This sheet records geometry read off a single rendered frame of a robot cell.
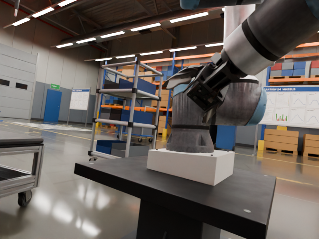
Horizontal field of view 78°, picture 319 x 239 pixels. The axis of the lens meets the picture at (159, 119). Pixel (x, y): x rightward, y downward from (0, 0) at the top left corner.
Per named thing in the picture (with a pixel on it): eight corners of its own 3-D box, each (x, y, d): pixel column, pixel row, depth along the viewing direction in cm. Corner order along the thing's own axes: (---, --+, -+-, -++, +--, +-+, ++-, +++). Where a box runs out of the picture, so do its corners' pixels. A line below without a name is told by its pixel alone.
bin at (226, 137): (213, 149, 550) (217, 115, 554) (217, 148, 608) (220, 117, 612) (234, 152, 527) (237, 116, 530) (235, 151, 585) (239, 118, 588)
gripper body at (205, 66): (179, 92, 43) (218, 56, 34) (192, 74, 49) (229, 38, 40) (204, 115, 44) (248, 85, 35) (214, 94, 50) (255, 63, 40)
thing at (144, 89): (84, 166, 189) (97, 64, 193) (116, 162, 224) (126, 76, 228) (124, 179, 159) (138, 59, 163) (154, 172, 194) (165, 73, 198)
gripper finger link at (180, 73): (173, 70, 48) (208, 66, 43) (175, 67, 49) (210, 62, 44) (178, 87, 50) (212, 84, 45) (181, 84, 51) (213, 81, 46)
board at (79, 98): (62, 124, 969) (67, 86, 976) (71, 125, 1011) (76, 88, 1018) (80, 128, 888) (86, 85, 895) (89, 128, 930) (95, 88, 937)
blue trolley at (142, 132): (114, 138, 552) (118, 104, 556) (129, 138, 601) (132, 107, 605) (140, 142, 495) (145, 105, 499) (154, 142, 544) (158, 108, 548)
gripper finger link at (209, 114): (196, 133, 52) (200, 105, 45) (203, 119, 55) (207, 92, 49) (208, 136, 50) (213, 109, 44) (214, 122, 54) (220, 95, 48)
